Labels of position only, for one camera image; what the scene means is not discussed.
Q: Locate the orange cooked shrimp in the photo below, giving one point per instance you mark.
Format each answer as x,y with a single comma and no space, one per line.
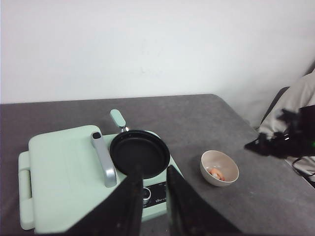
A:
216,173

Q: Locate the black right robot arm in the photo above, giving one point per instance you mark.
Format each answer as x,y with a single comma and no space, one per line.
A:
308,128

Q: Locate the beige ribbed bowl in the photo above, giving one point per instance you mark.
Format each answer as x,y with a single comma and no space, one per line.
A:
217,159

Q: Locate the black frying pan green handle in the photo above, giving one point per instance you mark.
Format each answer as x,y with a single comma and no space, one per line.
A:
132,148

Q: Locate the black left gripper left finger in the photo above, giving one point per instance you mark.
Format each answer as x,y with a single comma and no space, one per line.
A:
120,214

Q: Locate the left silver control knob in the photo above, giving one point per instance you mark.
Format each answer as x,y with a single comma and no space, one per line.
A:
146,195

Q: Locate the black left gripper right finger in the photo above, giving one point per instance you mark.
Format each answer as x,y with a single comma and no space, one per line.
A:
189,214

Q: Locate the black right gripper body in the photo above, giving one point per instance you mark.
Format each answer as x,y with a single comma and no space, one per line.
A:
281,144

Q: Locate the breakfast maker hinged lid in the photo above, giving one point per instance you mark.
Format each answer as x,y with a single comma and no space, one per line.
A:
60,180

